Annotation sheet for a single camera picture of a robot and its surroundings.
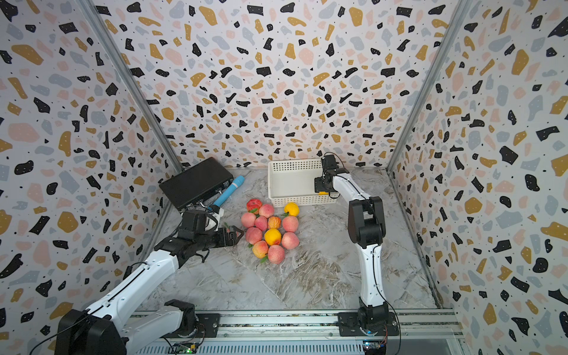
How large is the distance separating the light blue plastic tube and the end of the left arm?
332 mm

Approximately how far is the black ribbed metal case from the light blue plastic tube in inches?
0.7

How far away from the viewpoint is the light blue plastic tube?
1.08 meters
